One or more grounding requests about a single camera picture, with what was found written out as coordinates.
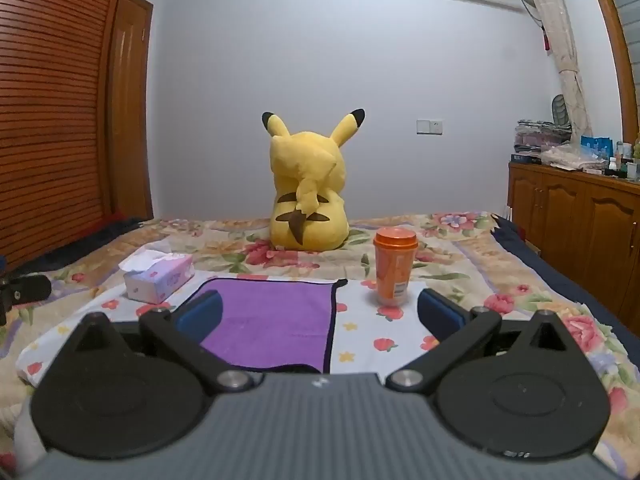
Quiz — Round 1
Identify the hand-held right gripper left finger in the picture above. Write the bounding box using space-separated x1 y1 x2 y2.
66 289 256 394

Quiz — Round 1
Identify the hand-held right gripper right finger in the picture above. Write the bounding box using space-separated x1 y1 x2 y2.
384 287 572 393

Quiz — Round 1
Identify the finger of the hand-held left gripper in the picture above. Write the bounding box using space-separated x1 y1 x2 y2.
0 274 53 327

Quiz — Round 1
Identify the purple towel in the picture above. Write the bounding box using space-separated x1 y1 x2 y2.
182 277 349 374

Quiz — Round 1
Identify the pink tissue box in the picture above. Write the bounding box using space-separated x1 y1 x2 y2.
118 248 196 305

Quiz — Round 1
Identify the orange lidded cup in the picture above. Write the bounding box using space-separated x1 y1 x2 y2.
372 226 420 309

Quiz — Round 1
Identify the white strawberry print cloth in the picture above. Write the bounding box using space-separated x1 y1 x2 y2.
17 269 451 386

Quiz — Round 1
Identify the dark blue bed sheet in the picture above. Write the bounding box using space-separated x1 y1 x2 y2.
492 214 640 357

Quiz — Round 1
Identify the wooden cabinet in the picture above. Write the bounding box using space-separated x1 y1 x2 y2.
507 160 640 307

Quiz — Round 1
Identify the yellow plush toy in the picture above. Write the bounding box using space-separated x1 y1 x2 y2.
261 108 366 251

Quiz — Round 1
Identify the wooden louvred wardrobe door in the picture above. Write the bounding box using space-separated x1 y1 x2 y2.
0 0 134 272

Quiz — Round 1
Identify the stack of folded clothes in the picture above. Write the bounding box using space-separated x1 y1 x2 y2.
513 119 574 157

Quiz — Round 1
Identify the clear bag of cloth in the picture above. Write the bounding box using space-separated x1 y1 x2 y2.
541 144 602 171

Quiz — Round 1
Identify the wooden room door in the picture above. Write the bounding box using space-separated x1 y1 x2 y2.
107 0 155 222

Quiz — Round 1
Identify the blue box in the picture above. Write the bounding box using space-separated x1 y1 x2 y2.
580 135 614 161

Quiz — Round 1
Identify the grey mesh swatter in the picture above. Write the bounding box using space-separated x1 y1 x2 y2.
551 93 571 129

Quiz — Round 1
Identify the lace curtain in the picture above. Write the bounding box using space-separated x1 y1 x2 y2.
517 0 594 137

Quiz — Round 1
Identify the wooden window frame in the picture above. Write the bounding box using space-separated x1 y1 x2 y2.
582 0 640 147

